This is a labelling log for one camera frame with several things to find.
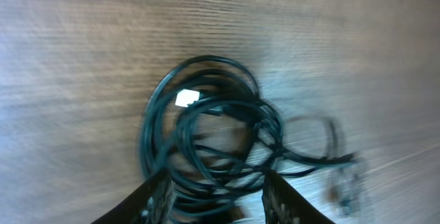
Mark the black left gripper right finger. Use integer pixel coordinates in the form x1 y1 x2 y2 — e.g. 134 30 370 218
262 170 334 224

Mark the black USB cable bundle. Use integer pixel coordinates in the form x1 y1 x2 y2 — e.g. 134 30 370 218
138 54 358 224

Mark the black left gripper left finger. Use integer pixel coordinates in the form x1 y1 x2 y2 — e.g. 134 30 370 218
92 169 175 224

